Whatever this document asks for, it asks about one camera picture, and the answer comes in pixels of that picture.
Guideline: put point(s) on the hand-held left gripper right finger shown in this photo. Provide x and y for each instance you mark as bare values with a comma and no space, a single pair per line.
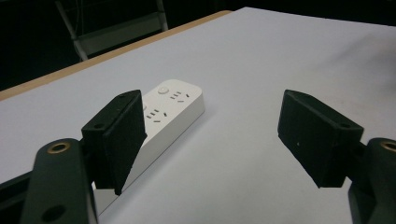
317,146

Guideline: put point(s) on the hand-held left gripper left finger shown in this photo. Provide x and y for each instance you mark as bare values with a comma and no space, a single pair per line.
116,143

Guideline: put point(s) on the white power strip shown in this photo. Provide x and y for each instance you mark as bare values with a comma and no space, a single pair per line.
174,109

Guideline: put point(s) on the metal stand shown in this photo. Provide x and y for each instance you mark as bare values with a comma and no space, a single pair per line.
115,29

